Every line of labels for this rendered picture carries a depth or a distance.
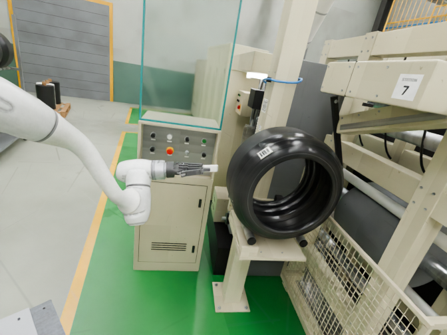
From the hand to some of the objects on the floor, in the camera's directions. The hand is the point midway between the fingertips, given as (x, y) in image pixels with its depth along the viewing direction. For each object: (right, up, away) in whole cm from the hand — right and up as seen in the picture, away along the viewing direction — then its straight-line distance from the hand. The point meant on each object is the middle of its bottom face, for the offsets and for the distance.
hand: (210, 168), depth 113 cm
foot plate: (+12, -103, +81) cm, 132 cm away
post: (+11, -104, +81) cm, 132 cm away
